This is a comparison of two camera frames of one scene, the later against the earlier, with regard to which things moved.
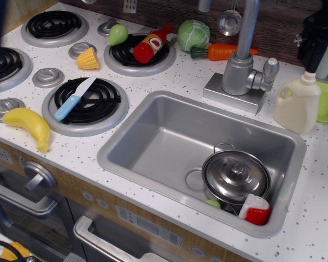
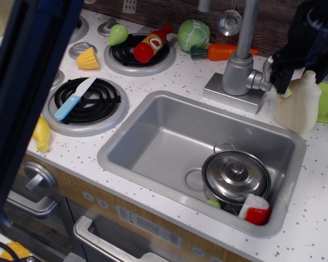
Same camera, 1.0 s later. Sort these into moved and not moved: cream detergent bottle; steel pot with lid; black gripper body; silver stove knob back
Moved: black gripper body
Not moved: steel pot with lid; silver stove knob back; cream detergent bottle
